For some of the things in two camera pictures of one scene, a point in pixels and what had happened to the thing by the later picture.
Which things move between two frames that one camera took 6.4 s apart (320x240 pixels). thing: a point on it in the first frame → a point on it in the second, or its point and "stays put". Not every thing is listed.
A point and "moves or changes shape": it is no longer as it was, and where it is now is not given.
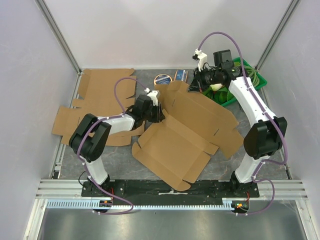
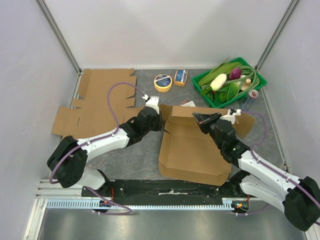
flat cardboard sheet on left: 105,92 stays put
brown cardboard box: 195,127 moves or changes shape
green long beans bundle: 253,75 stays put
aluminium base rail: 61,189 stays put
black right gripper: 199,80 → 208,123
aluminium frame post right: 292,6 stays put
